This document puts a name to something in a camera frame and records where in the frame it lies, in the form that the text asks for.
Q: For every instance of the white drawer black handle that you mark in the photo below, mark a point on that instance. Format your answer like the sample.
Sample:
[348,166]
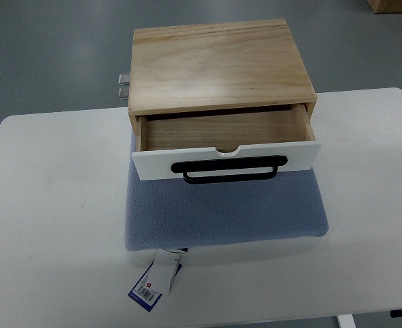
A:
[223,145]

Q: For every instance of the wooden drawer cabinet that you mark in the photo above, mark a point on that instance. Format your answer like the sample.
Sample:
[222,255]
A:
[218,66]

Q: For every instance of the blue mesh cushion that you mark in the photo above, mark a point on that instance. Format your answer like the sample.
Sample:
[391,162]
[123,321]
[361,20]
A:
[172,214]

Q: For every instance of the lower grey metal clamp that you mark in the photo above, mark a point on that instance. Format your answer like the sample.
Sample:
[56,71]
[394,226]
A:
[124,93]

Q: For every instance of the grey metal clamp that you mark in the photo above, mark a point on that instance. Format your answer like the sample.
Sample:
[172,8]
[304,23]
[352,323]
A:
[124,93]
[124,79]

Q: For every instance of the upper grey metal clamp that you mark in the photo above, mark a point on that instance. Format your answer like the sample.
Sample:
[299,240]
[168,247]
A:
[124,79]

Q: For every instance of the white blue product tag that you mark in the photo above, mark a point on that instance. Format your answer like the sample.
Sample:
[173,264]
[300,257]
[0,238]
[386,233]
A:
[158,278]

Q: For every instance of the white table leg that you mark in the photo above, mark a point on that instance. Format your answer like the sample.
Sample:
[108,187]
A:
[346,321]

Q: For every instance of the cardboard box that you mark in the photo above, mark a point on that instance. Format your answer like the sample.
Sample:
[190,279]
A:
[386,6]

